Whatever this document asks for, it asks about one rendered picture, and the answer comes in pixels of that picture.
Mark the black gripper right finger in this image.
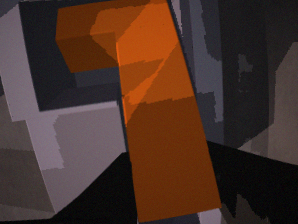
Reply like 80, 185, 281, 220
206, 140, 298, 224

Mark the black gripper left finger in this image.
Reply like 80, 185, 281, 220
0, 152, 137, 224

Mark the orange l-shaped part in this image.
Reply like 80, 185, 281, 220
56, 0, 222, 222

